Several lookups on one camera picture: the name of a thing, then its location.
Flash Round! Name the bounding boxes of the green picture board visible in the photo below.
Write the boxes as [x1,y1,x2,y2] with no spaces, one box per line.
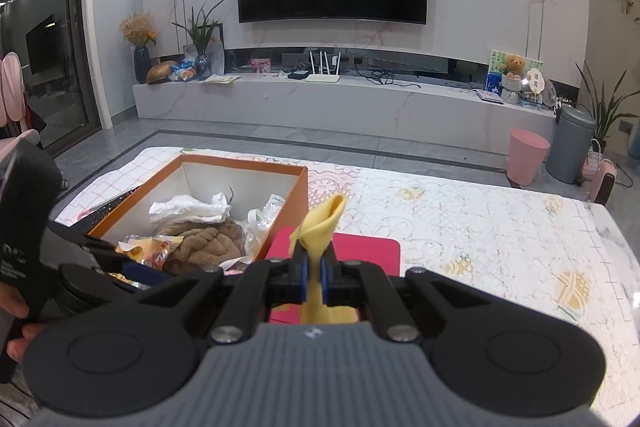
[486,49,543,100]

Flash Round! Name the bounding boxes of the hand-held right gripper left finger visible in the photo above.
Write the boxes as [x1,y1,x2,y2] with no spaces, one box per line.
[139,239,308,347]

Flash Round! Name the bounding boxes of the brown chunky knit bundle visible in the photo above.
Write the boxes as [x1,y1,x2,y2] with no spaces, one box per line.
[162,227,246,277]

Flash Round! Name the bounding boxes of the snack packets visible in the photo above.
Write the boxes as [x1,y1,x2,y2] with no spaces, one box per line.
[170,59,198,82]

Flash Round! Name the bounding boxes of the checked lemon print tablecloth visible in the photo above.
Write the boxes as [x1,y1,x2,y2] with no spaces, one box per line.
[47,147,201,238]

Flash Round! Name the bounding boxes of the tall leafy potted plant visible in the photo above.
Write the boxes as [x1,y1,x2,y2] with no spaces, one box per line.
[575,62,640,152]

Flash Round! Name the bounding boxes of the orange cardboard box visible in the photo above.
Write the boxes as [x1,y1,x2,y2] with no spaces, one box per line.
[85,153,309,280]

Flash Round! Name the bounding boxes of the grey pedal trash can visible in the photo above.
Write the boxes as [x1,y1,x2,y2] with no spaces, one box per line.
[545,105,597,184]

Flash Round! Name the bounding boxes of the clear container with red lid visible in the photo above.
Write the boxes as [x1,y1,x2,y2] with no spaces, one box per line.
[260,227,402,325]

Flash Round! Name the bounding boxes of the pink space heater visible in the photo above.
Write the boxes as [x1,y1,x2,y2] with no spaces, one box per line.
[587,158,618,204]

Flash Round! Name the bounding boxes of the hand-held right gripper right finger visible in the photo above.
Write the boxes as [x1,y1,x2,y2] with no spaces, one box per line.
[320,242,481,345]

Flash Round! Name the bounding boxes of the grey patterned cloth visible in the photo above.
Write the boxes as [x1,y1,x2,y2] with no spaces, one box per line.
[0,374,41,427]

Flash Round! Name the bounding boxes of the yellow snack packet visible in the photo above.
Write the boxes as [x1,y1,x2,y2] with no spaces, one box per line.
[290,193,358,325]

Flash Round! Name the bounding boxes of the white round fan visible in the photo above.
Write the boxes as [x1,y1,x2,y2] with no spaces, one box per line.
[525,66,545,95]

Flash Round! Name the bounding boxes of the brown teddy bear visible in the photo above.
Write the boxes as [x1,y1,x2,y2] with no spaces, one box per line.
[501,53,526,75]

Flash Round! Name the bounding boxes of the black cables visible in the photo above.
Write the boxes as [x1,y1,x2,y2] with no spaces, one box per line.
[367,69,421,88]

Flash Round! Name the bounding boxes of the marble television console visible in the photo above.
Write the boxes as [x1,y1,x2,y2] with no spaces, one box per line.
[132,69,558,158]

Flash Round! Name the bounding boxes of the dark vase with dried flowers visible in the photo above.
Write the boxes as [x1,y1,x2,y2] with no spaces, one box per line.
[119,12,158,84]

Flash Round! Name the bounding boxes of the person's left hand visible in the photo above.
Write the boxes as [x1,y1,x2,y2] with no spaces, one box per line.
[0,279,51,363]

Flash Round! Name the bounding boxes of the pink and grey chair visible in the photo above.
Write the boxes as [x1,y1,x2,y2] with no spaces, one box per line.
[0,52,41,152]

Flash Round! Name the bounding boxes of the white router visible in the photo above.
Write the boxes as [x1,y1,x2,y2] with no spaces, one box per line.
[305,49,342,82]

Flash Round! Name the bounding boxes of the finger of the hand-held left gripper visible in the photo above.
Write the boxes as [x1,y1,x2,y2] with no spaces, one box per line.
[82,232,132,259]
[102,257,173,293]

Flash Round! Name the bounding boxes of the black remote control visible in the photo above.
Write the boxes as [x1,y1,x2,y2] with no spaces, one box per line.
[75,187,143,225]

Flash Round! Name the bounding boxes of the pink waste bin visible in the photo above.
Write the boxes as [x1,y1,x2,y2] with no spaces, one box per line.
[507,128,551,186]

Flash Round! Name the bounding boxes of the glass sliding door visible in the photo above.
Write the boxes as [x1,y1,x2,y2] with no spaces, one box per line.
[0,0,101,158]

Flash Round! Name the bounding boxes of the teddy bear on console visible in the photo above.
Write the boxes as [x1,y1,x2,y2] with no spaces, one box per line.
[500,73,523,105]

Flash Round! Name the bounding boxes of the green plant in glass vase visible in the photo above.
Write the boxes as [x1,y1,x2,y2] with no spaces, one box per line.
[171,0,227,80]

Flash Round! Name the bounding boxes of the plaid woven bag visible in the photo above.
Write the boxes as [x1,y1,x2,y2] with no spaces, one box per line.
[587,138,605,170]

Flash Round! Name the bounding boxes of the bagged pink cream knit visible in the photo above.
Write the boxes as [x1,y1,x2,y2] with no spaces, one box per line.
[115,234,186,270]

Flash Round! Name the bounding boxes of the brown round ornament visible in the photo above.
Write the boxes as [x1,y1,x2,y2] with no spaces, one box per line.
[146,61,178,84]

